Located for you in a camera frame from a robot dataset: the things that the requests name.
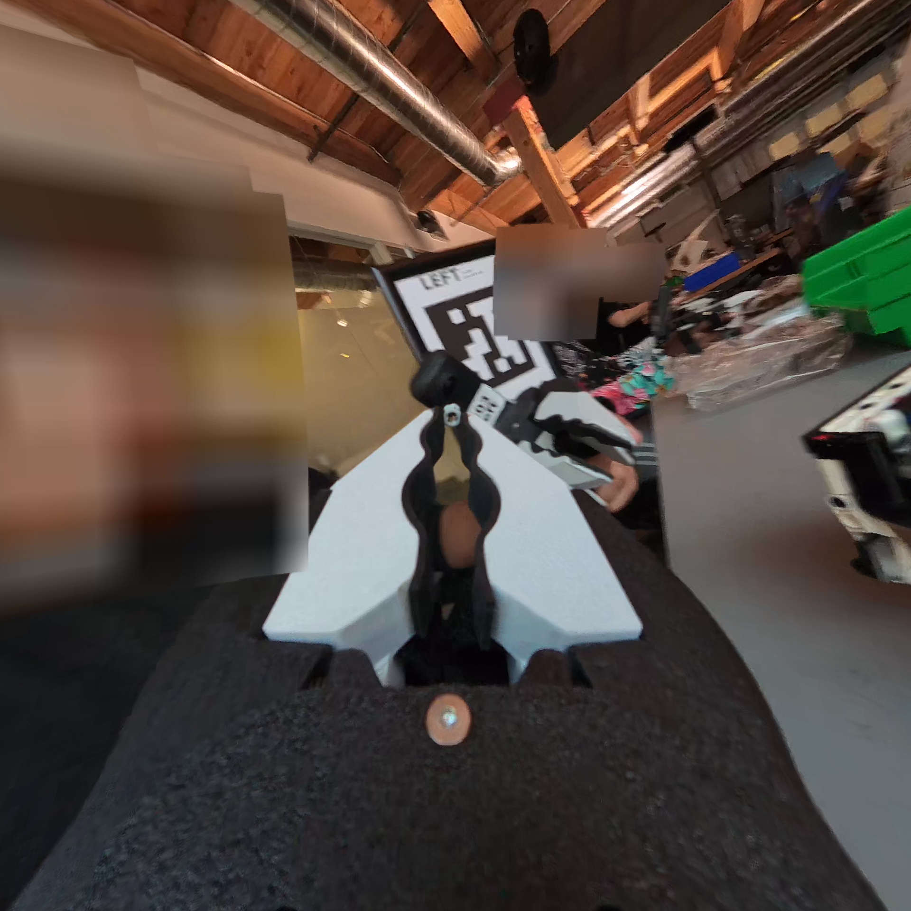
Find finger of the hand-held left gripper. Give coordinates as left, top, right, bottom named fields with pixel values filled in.
left=534, top=389, right=639, bottom=458
left=530, top=427, right=619, bottom=493

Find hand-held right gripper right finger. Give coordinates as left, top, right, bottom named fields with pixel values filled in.
left=454, top=407, right=644, bottom=686

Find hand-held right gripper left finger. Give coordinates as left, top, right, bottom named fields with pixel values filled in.
left=262, top=404, right=448, bottom=686

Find white and black lego car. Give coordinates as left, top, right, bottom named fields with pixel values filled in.
left=803, top=369, right=911, bottom=583

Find person's left hand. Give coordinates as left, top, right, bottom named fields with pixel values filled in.
left=589, top=418, right=643, bottom=515

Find black and white marker poster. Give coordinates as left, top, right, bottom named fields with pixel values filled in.
left=372, top=241, right=561, bottom=391

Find clear plastic bags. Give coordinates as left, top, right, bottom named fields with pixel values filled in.
left=671, top=312, right=854, bottom=411

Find blue plastic bin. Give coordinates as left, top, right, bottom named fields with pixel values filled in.
left=682, top=251, right=739, bottom=294

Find green plastic bin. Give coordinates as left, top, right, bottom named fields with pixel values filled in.
left=800, top=212, right=911, bottom=337

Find round black ceiling speaker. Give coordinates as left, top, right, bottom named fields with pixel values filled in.
left=512, top=9, right=553, bottom=95

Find dark ceiling panel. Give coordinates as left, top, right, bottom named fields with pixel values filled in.
left=537, top=0, right=735, bottom=148

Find silver ventilation duct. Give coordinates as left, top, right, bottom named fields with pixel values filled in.
left=231, top=0, right=525, bottom=187

